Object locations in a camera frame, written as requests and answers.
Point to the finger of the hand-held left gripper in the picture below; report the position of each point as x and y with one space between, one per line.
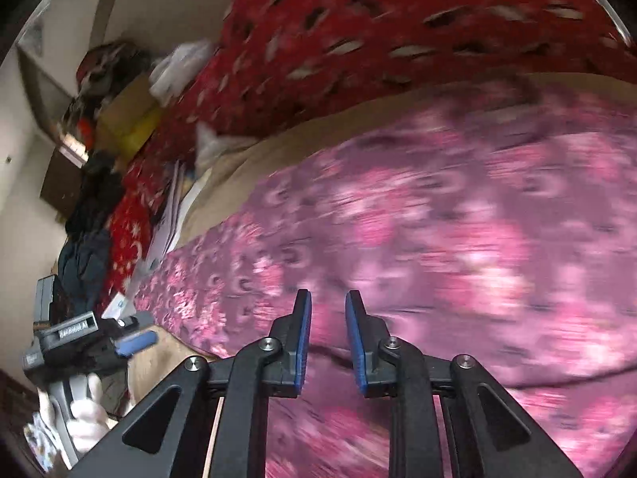
137 343
137 319

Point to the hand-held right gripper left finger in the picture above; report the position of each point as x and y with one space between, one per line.
302 343

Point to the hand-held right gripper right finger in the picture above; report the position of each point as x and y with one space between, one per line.
355 346

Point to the purple floral garment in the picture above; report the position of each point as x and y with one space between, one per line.
398 209

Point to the dark clothes pile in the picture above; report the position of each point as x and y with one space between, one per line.
92 219

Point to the person's left hand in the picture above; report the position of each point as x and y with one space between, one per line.
89 416

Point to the red star-print cloth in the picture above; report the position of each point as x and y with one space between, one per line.
129 229

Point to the colourful printed cloth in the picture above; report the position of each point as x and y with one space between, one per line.
42 443

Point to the stack of white papers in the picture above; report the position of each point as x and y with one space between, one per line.
171 219

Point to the dark wooden cabinet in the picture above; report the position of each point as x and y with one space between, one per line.
62 184

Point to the yellow box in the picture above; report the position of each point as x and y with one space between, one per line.
142 132

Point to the white cloth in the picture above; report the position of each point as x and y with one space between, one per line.
211 144

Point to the beige fleece blanket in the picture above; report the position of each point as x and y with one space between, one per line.
298 144

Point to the cardboard box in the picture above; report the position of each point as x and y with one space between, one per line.
122 109

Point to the red floral cloth bundle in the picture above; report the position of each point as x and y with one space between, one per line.
107 67

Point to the red patterned blanket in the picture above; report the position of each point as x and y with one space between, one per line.
348 20

